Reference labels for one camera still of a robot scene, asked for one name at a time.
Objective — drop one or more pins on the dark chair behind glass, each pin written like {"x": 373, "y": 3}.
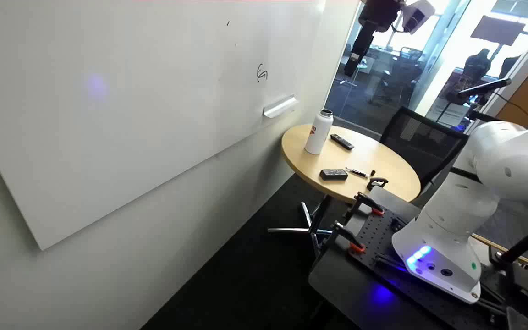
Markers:
{"x": 477, "y": 65}

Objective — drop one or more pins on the black marker on table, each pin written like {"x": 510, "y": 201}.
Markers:
{"x": 341, "y": 142}

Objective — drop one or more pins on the silver whiteboard tray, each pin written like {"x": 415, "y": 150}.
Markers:
{"x": 279, "y": 108}

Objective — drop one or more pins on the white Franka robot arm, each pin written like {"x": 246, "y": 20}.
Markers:
{"x": 459, "y": 203}

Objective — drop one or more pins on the round wooden table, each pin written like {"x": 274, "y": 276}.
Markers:
{"x": 393, "y": 168}

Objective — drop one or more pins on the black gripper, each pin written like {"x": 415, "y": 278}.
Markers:
{"x": 382, "y": 12}

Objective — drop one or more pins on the white bottle with red logo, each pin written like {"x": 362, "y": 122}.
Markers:
{"x": 319, "y": 133}

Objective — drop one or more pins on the black mesh office chair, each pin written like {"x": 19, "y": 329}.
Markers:
{"x": 420, "y": 141}

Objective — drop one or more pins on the white wall whiteboard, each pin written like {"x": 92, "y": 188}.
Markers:
{"x": 123, "y": 111}

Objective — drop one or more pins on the black stand pole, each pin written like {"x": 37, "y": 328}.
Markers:
{"x": 523, "y": 241}

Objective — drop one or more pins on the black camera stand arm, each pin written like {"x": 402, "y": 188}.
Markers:
{"x": 484, "y": 87}

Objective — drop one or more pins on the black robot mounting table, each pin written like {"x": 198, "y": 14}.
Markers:
{"x": 362, "y": 287}

